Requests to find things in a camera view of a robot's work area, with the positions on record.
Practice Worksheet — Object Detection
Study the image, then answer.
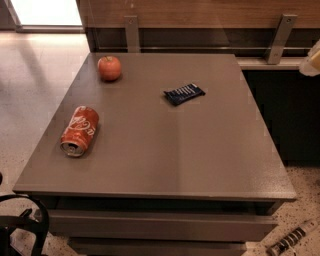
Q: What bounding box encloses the red coke can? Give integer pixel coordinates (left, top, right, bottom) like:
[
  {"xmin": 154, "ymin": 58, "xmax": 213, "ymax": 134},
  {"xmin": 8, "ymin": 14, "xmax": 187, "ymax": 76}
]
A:
[{"xmin": 60, "ymin": 106, "xmax": 99, "ymax": 157}]

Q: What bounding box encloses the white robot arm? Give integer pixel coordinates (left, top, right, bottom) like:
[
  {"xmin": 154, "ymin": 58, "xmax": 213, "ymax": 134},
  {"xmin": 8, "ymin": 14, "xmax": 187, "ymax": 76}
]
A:
[{"xmin": 299, "ymin": 40, "xmax": 320, "ymax": 77}]

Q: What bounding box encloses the grey cabinet table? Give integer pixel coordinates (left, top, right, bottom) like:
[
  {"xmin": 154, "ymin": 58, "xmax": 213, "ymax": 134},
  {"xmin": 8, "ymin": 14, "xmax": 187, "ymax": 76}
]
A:
[{"xmin": 12, "ymin": 52, "xmax": 298, "ymax": 256}]

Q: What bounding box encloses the blue snack bar wrapper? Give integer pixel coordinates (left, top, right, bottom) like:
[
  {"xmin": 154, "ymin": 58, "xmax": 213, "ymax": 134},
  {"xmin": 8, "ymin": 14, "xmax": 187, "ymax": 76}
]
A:
[{"xmin": 164, "ymin": 83, "xmax": 205, "ymax": 106}]

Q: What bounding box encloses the red apple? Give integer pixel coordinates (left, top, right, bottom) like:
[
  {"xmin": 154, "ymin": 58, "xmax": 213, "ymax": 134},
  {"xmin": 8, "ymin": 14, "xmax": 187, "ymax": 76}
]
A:
[{"xmin": 98, "ymin": 56, "xmax": 122, "ymax": 81}]

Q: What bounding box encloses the grey upper drawer front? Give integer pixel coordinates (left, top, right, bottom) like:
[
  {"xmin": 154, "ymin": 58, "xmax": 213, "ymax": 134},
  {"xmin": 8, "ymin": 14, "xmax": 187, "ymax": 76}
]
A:
[{"xmin": 49, "ymin": 210, "xmax": 277, "ymax": 242}]

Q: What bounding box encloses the grey drawer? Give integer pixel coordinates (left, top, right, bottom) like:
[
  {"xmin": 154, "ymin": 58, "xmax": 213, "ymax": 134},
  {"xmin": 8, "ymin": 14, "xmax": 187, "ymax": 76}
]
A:
[
  {"xmin": 69, "ymin": 238, "xmax": 246, "ymax": 256},
  {"xmin": 49, "ymin": 210, "xmax": 277, "ymax": 242}
]

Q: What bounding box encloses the grey side shelf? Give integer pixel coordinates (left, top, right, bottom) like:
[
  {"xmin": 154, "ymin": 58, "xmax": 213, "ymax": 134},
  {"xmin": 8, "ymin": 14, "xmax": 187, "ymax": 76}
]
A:
[{"xmin": 235, "ymin": 56, "xmax": 306, "ymax": 71}]

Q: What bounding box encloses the grey lower drawer front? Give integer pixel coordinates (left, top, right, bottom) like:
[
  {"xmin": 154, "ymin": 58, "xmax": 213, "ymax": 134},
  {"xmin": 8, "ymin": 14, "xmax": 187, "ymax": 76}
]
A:
[{"xmin": 69, "ymin": 238, "xmax": 246, "ymax": 256}]

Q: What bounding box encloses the striped tube on floor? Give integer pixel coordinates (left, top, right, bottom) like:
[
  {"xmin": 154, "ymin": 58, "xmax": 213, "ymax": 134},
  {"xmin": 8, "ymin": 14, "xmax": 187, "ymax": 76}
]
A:
[{"xmin": 267, "ymin": 219, "xmax": 319, "ymax": 256}]

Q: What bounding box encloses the black chair part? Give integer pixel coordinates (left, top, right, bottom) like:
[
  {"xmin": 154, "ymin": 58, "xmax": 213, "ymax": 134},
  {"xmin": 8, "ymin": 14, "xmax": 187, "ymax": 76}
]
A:
[{"xmin": 0, "ymin": 194, "xmax": 49, "ymax": 256}]

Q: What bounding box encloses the left metal wall bracket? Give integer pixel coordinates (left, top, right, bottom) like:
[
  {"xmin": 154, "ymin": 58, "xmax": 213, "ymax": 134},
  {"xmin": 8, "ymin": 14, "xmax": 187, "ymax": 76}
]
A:
[{"xmin": 124, "ymin": 15, "xmax": 140, "ymax": 53}]

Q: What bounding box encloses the metal wall bracket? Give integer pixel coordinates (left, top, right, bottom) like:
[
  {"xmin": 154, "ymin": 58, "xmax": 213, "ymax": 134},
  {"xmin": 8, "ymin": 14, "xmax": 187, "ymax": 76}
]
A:
[
  {"xmin": 124, "ymin": 15, "xmax": 140, "ymax": 53},
  {"xmin": 265, "ymin": 14, "xmax": 297, "ymax": 65}
]

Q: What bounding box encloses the right metal wall bracket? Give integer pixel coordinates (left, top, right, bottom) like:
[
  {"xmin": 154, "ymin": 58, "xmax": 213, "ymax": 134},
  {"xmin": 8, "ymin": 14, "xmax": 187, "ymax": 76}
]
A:
[{"xmin": 265, "ymin": 14, "xmax": 297, "ymax": 65}]

